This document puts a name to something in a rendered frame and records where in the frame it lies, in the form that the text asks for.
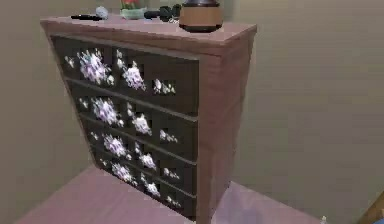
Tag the brown flowered chest of drawers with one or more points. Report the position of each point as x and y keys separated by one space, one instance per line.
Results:
x=223 y=100

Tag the brown and black round vase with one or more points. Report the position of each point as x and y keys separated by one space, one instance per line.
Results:
x=200 y=17

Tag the black lumpy object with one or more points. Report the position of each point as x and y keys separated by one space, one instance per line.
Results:
x=165 y=13

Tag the green bowl with red plant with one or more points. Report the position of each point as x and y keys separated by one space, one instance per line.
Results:
x=132 y=12

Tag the grey round lump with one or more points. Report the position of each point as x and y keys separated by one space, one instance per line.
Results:
x=102 y=12

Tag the black remote control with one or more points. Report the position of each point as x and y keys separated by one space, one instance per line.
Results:
x=85 y=17

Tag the brown wooden furniture corner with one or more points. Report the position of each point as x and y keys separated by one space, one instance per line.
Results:
x=374 y=213

